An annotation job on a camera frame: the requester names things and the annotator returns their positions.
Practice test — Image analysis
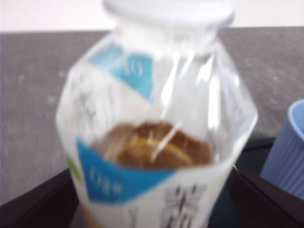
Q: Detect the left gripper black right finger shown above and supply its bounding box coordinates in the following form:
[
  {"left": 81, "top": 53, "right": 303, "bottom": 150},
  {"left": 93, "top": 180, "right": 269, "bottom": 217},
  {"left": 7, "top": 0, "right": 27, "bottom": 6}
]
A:
[{"left": 209, "top": 166, "right": 304, "bottom": 228}]

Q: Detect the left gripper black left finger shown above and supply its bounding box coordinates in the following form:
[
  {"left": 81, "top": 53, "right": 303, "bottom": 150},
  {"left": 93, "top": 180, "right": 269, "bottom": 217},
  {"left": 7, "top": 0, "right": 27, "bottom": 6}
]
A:
[{"left": 0, "top": 169, "right": 79, "bottom": 228}]

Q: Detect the jasmine oolong bottle white label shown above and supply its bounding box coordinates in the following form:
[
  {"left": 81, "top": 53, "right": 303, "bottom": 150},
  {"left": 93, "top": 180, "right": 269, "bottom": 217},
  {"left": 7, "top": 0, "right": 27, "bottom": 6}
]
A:
[{"left": 55, "top": 0, "right": 259, "bottom": 228}]

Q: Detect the blue ribbed cup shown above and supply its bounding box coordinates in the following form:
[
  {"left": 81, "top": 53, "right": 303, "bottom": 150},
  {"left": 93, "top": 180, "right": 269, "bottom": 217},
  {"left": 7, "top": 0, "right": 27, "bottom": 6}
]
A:
[{"left": 260, "top": 99, "right": 304, "bottom": 200}]

